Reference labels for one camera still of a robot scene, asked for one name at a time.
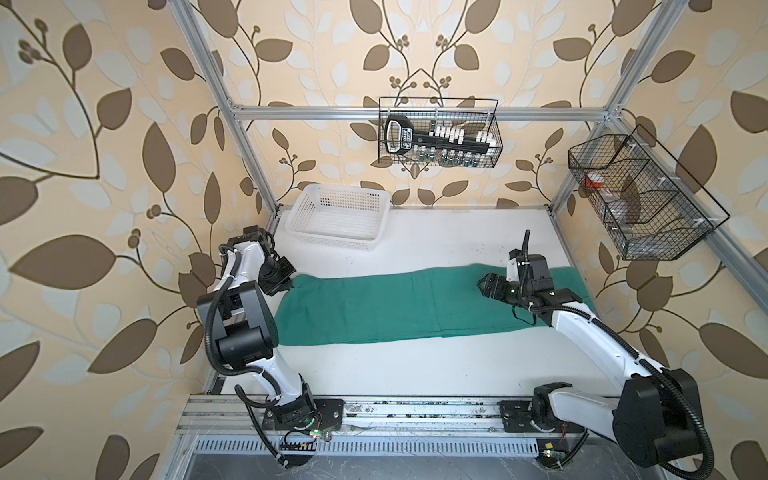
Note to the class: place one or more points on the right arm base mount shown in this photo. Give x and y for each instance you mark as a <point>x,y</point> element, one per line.
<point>557,442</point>

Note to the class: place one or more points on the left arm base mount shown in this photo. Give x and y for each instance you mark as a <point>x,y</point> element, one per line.
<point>302,427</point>

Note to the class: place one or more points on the red capped bottle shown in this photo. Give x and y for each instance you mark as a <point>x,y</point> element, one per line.
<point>593,182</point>

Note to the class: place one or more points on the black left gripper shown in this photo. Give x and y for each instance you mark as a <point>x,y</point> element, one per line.
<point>284,282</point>

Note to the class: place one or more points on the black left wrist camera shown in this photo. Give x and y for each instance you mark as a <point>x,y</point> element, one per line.
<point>255,233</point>

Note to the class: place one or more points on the black wire basket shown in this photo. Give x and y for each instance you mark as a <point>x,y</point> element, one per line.
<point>652,206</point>
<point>477,113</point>

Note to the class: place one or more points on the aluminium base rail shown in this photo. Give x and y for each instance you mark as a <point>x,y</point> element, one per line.
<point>373,426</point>

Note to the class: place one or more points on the black wire basket right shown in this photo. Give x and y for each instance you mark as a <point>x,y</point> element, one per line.
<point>652,206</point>

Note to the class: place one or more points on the black handled tool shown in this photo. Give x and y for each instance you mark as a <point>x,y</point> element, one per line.
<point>399,135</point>

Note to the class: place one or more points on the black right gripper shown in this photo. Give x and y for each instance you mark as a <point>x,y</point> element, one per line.
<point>497,287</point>

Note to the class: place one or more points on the green trousers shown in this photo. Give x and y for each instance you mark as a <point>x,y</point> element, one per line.
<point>436,302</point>

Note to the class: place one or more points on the black wire basket centre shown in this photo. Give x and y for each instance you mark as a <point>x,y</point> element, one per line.
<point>477,113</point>

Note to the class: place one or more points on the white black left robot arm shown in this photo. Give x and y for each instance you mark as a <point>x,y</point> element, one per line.
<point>240,334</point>

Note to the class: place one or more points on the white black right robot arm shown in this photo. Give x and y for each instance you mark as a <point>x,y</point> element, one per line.
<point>655,416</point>

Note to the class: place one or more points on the white plastic mesh basket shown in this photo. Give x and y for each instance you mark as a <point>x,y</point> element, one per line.
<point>339,216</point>

